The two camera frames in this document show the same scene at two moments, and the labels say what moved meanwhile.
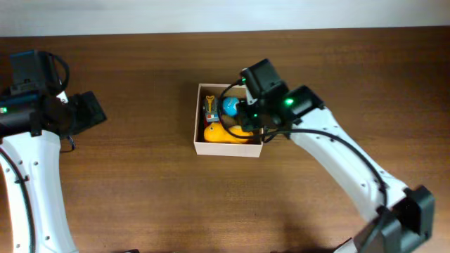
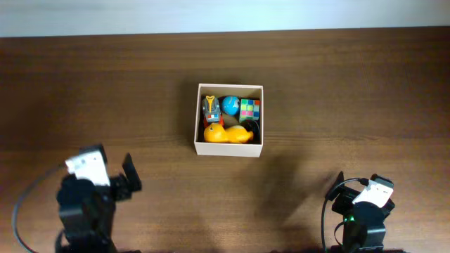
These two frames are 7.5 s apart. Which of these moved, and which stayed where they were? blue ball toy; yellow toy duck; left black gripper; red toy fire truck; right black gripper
Moved: left black gripper; right black gripper
Stayed: yellow toy duck; red toy fire truck; blue ball toy
